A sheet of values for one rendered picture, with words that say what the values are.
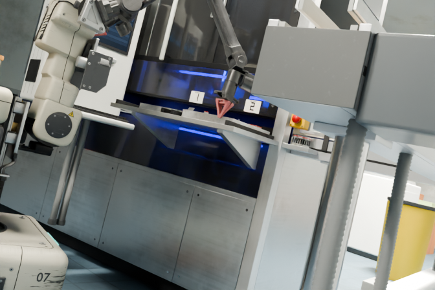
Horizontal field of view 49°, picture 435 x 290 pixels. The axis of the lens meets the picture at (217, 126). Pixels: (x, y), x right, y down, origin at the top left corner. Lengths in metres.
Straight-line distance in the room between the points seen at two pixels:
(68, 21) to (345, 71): 1.56
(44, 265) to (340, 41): 1.53
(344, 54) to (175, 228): 2.04
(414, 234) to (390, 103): 4.36
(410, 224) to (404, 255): 0.28
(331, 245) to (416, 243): 4.32
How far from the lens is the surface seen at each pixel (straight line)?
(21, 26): 4.93
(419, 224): 4.85
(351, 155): 0.56
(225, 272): 2.34
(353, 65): 0.52
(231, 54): 2.03
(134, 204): 2.68
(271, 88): 0.55
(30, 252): 1.88
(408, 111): 0.51
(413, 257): 4.90
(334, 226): 0.56
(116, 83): 2.71
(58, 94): 1.99
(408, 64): 0.52
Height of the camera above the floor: 0.77
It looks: 3 degrees up
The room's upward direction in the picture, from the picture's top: 14 degrees clockwise
